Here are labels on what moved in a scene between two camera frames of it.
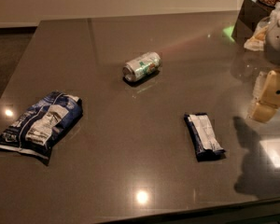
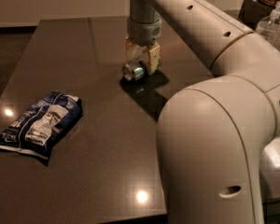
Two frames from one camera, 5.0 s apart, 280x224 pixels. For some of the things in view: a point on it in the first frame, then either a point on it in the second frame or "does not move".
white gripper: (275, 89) to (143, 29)
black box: (251, 15) does not move
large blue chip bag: (36, 129) does not move
